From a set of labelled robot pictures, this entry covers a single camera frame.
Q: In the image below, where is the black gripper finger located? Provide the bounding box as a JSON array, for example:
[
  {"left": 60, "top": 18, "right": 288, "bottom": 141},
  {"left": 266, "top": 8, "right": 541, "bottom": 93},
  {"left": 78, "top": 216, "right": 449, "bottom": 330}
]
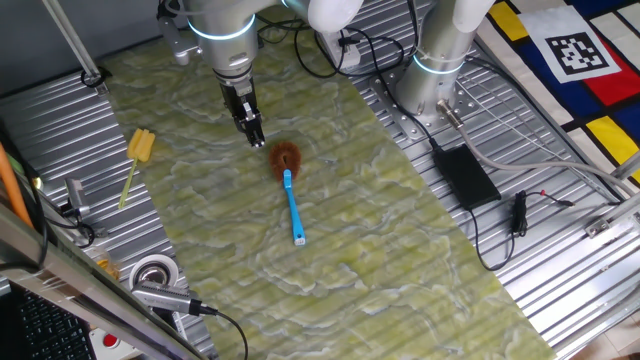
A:
[
  {"left": 245, "top": 107, "right": 266, "bottom": 150},
  {"left": 233, "top": 112, "right": 253, "bottom": 144}
]

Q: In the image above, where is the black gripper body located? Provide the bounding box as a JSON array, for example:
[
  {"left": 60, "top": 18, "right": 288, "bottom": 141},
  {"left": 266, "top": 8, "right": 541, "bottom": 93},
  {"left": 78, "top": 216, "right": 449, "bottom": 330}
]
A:
[{"left": 218, "top": 78, "right": 259, "bottom": 121}]

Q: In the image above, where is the blue handled brown brush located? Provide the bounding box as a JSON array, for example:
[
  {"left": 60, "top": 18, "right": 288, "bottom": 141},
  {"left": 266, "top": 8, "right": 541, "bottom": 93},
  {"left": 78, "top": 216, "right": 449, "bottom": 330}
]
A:
[{"left": 268, "top": 141, "right": 307, "bottom": 247}]

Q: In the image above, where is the white power strip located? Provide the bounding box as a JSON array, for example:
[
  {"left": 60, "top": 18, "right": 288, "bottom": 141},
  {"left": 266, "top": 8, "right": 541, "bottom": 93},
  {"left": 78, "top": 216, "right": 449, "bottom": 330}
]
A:
[{"left": 314, "top": 27, "right": 362, "bottom": 71}]

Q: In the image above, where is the green marble pattern mat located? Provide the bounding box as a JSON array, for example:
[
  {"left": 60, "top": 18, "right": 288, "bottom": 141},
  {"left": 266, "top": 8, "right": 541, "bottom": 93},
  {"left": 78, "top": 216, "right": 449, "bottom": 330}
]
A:
[{"left": 102, "top": 4, "right": 556, "bottom": 360}]

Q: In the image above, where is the slanted metal pole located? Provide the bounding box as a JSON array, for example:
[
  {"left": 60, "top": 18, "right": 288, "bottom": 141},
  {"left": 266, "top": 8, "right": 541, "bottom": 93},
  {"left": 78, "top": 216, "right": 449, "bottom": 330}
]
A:
[{"left": 41, "top": 0, "right": 109, "bottom": 96}]

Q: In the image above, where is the silver tape roll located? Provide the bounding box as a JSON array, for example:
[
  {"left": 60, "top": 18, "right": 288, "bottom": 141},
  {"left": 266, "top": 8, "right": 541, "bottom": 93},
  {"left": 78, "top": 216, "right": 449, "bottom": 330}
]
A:
[{"left": 128, "top": 253, "right": 180, "bottom": 291}]

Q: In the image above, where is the glass beaker yellow liquid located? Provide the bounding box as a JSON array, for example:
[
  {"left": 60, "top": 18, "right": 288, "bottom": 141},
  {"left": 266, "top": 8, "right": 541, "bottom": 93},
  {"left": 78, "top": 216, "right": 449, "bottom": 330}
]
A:
[{"left": 92, "top": 247, "right": 121, "bottom": 281}]

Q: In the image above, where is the black power adapter brick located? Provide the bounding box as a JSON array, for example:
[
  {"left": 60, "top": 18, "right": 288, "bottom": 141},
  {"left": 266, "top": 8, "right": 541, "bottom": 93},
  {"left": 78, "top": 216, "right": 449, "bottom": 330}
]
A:
[{"left": 432, "top": 143, "right": 503, "bottom": 211}]

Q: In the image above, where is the orange tube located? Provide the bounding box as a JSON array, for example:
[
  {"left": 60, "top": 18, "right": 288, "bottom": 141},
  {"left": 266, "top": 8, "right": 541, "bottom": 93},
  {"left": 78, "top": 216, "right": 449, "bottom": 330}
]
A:
[{"left": 0, "top": 142, "right": 34, "bottom": 229}]

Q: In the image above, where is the grey box red stop button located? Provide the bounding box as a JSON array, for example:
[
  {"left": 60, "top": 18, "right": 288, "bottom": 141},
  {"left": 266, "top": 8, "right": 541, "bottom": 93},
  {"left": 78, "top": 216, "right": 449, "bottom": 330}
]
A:
[{"left": 89, "top": 327, "right": 141, "bottom": 360}]

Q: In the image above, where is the black keyboard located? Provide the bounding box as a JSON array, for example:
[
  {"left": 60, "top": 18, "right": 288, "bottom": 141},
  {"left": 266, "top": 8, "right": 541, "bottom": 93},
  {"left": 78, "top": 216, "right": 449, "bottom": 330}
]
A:
[{"left": 0, "top": 287, "right": 99, "bottom": 360}]

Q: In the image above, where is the white paper fiducial marker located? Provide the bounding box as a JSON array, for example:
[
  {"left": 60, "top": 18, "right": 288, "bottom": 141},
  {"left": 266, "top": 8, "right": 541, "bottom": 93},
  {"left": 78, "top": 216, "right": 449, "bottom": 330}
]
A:
[{"left": 517, "top": 4, "right": 623, "bottom": 85}]

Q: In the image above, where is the colourful block pattern cloth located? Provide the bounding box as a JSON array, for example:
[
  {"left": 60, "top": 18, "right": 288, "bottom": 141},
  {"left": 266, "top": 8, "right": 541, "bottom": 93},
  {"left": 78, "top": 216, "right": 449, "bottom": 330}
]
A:
[{"left": 474, "top": 0, "right": 640, "bottom": 186}]

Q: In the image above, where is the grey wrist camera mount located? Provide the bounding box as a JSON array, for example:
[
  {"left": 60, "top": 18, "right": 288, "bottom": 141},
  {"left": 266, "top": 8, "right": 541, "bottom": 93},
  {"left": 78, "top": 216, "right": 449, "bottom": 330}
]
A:
[{"left": 157, "top": 2, "right": 201, "bottom": 66}]

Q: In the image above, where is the yellow sponge brush green handle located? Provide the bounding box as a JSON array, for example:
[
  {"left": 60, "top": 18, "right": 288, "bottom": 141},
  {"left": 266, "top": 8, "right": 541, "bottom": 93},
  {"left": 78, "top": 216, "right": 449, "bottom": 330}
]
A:
[{"left": 117, "top": 128, "right": 157, "bottom": 210}]

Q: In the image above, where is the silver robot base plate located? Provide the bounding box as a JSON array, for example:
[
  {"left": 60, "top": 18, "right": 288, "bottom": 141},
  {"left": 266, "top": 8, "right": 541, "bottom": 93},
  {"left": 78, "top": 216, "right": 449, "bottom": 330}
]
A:
[{"left": 367, "top": 64, "right": 484, "bottom": 144}]

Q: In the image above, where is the black power cord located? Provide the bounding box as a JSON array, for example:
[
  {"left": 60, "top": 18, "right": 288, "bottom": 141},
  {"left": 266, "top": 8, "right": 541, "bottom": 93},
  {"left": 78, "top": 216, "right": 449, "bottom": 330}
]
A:
[{"left": 292, "top": 19, "right": 444, "bottom": 151}]

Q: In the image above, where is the silver camera on stand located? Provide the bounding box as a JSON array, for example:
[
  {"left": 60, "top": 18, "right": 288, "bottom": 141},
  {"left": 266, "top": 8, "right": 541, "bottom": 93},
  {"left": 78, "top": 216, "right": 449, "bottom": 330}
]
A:
[{"left": 130, "top": 279, "right": 204, "bottom": 317}]

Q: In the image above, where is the black camera cable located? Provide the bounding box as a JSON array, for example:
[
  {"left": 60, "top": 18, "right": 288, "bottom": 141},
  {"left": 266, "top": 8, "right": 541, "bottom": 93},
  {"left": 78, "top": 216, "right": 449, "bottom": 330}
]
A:
[{"left": 199, "top": 304, "right": 250, "bottom": 360}]

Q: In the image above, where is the aluminium frame bar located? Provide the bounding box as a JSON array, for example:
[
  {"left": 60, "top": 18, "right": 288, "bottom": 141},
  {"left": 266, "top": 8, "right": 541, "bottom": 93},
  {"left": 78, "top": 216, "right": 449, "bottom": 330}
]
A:
[{"left": 0, "top": 202, "right": 209, "bottom": 360}]

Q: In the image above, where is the thick grey robot cable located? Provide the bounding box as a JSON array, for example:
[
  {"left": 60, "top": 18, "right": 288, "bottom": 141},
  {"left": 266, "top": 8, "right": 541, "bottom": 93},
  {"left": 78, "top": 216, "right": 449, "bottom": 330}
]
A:
[{"left": 435, "top": 98, "right": 640, "bottom": 196}]

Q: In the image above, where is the black bundled cable red tip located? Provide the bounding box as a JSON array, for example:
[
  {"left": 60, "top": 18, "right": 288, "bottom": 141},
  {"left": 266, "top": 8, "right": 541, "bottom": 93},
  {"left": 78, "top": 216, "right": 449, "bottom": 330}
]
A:
[{"left": 468, "top": 188, "right": 576, "bottom": 272}]

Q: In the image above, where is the aluminium profile bracket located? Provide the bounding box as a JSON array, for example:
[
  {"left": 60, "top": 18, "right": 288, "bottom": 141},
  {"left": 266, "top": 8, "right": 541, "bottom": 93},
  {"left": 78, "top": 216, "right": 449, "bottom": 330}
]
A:
[{"left": 584, "top": 149, "right": 640, "bottom": 239}]

